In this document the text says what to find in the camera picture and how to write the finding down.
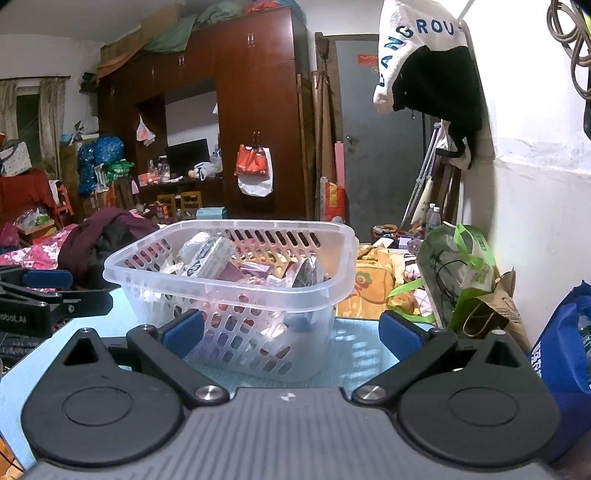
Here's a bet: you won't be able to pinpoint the grey door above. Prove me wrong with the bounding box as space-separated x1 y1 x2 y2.
335 40 427 242

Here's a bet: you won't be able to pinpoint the green white plastic bag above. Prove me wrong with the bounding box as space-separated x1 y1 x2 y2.
388 223 499 331

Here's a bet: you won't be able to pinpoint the pink floral bedding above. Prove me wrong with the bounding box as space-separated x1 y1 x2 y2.
0 225 76 270

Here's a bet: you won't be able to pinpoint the yellow orange blanket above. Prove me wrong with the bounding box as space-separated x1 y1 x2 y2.
335 244 421 320

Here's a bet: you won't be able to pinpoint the black monitor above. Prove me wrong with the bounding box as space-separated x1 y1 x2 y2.
165 139 211 177

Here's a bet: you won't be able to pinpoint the coiled grey cables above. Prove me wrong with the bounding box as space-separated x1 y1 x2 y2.
546 0 591 102

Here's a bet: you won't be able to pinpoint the white plastic laundry basket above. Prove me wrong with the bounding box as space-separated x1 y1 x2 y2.
103 219 359 382

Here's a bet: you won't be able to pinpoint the brown paper bag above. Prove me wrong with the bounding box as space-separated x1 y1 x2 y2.
460 270 532 354

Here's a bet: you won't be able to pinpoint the red cloth covered furniture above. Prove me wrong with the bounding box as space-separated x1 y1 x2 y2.
0 168 56 224

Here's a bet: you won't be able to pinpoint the white and black hanging jacket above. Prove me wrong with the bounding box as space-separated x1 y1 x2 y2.
373 1 484 169

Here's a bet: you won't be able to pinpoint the orange white hanging bag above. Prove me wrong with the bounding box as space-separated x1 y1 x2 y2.
235 144 273 198

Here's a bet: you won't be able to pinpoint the dark maroon clothes pile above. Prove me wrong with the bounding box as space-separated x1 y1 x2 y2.
58 207 158 290

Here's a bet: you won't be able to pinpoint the window curtains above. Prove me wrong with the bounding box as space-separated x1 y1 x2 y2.
1 77 66 180

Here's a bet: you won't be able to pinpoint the blue patterned bundle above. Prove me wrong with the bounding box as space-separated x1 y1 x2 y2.
77 136 133 197

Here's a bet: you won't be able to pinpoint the blue woven bag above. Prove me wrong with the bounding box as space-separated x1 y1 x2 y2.
530 282 590 461

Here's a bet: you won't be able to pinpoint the blue white pack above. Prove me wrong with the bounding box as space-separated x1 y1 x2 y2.
182 237 235 280

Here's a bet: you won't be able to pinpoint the pink white long box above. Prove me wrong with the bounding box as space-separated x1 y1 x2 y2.
238 262 294 288

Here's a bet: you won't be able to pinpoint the dark red wooden wardrobe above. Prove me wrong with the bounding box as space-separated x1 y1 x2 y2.
97 7 315 219

